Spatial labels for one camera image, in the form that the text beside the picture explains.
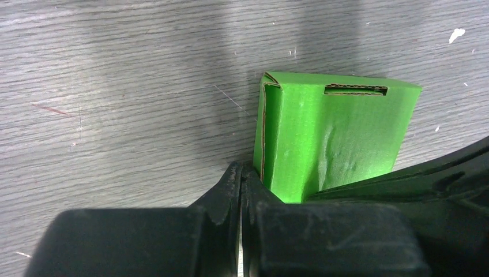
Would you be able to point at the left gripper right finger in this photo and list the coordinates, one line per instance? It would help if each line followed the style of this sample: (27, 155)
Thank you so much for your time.
(335, 239)

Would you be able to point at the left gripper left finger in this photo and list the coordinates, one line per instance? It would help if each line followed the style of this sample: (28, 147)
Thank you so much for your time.
(198, 240)

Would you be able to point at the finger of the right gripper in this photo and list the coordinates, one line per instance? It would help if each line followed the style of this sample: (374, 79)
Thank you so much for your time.
(446, 202)

